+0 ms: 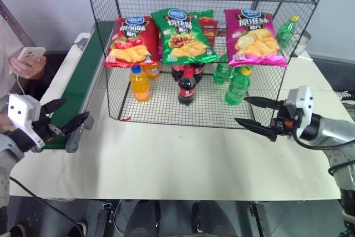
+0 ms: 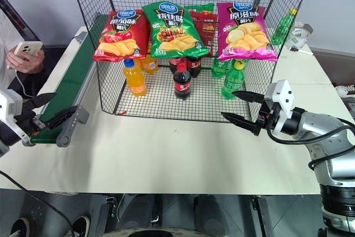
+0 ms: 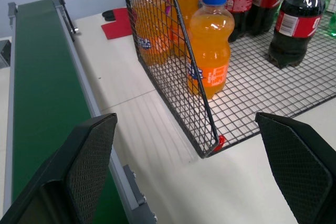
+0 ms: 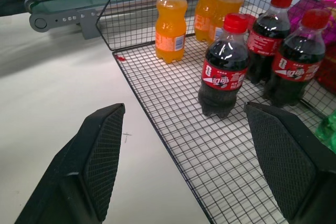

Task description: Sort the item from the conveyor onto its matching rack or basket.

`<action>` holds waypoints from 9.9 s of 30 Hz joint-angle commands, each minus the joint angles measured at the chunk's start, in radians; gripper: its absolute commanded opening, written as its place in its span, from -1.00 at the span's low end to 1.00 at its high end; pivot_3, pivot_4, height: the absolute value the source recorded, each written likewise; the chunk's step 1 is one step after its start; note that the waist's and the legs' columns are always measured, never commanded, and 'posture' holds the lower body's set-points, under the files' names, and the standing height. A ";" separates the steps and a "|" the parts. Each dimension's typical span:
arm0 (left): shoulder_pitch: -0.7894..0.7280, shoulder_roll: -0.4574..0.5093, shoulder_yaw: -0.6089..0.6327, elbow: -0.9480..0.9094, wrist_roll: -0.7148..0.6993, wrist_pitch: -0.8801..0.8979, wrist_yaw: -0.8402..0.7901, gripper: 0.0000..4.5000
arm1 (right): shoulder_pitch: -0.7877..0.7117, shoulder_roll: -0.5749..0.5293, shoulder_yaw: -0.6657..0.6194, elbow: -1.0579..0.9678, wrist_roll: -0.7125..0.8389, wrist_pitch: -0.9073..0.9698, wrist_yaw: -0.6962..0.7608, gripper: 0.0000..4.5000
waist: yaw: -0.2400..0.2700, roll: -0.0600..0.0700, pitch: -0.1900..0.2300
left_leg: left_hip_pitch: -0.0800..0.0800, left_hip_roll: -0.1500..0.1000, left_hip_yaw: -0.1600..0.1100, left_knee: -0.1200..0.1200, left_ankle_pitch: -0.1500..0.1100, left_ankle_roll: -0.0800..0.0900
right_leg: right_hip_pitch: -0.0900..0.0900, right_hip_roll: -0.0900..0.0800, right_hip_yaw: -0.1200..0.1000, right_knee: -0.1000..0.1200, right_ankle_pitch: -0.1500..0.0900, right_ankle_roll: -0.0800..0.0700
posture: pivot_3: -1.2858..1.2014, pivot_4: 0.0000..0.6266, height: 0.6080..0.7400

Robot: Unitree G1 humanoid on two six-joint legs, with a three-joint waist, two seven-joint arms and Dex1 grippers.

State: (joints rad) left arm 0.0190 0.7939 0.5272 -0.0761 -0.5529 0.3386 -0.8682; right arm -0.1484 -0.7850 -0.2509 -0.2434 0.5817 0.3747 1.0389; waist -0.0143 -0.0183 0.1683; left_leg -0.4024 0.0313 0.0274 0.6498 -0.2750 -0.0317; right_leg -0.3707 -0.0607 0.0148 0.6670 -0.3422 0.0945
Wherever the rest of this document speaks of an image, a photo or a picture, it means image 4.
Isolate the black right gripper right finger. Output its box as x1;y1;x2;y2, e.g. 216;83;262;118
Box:
243;101;336;224

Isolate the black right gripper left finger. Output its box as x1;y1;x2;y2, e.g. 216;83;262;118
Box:
14;103;126;224

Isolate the green foil snack bag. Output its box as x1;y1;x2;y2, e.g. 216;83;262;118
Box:
317;110;336;152

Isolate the cola bottle red cap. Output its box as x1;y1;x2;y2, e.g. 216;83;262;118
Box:
246;0;295;85
264;8;331;109
197;13;250;119

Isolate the red foil snack bag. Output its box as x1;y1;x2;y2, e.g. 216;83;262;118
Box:
314;47;336;94

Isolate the magenta foil snack bag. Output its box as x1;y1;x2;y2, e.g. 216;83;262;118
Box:
287;0;336;48

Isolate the orange soda bottle blue cap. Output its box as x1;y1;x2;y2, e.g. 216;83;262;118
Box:
209;0;246;46
194;0;225;43
155;0;188;65

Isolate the black wire mesh basket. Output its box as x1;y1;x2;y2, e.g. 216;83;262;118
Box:
96;0;336;224

